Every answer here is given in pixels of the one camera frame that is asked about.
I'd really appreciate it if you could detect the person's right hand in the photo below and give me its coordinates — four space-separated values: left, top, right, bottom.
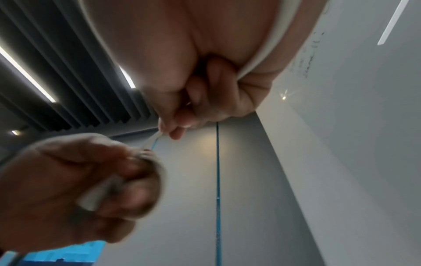
78 0 330 141

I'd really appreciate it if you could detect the person's left hand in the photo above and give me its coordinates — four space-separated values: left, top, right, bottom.
0 132 168 254

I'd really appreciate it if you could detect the linear ceiling light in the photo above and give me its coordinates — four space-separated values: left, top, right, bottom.
0 46 57 104
118 66 137 89

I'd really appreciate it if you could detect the white wall whiteboard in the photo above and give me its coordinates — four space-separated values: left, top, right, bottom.
254 0 421 266

